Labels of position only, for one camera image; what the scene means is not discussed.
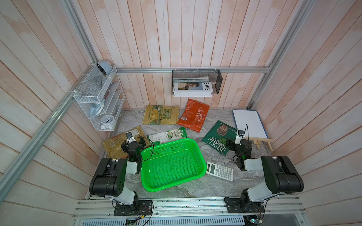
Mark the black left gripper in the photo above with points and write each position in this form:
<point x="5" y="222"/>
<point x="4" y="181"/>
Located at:
<point x="133" y="144"/>

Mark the small wooden easel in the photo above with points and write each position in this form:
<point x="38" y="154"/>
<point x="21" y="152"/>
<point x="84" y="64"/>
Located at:
<point x="257" y="141"/>

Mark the blue framed whiteboard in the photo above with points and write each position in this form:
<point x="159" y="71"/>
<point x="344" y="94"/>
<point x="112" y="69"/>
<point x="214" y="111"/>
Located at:
<point x="249" y="121"/>

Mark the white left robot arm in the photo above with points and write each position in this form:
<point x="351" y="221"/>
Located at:
<point x="109" y="178"/>

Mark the light green Chuba chips bag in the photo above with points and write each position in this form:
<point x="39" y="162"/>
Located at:
<point x="168" y="136"/>

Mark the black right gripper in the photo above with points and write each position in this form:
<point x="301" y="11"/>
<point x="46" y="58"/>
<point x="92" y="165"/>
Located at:
<point x="240" y="146"/>

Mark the dark green Real chips bag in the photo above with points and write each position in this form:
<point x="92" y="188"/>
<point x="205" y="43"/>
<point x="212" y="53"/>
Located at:
<point x="218" y="136"/>

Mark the white magazine book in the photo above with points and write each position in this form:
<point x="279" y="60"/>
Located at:
<point x="193" y="87"/>

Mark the black mesh wall basket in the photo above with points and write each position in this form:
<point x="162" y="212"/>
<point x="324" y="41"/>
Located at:
<point x="215" y="76"/>

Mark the red cassava chips bag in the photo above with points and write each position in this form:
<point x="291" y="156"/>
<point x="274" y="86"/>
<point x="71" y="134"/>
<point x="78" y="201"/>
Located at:
<point x="194" y="115"/>

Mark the yellow kettle chips bag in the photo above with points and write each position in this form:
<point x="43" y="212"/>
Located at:
<point x="161" y="115"/>

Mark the white blue flat dish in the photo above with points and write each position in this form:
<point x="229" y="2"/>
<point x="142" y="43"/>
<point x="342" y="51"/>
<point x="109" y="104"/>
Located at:
<point x="95" y="110"/>

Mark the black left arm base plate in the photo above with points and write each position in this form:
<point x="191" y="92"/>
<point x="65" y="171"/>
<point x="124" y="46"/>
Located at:
<point x="140" y="208"/>

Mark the green plastic basket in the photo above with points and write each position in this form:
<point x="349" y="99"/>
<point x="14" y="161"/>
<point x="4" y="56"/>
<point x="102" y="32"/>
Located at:
<point x="171" y="164"/>

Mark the white calculator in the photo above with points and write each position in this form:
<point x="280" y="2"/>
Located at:
<point x="219" y="171"/>

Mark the brown paper chips bag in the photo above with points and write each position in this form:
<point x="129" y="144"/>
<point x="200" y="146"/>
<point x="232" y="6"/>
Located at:
<point x="113" y="146"/>

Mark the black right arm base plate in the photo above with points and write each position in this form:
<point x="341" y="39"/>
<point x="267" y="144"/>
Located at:
<point x="243" y="205"/>

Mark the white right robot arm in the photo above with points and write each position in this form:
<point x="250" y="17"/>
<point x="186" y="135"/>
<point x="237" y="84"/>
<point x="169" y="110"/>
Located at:
<point x="280" y="175"/>

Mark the white wire wall shelf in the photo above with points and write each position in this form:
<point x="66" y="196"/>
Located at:
<point x="97" y="88"/>

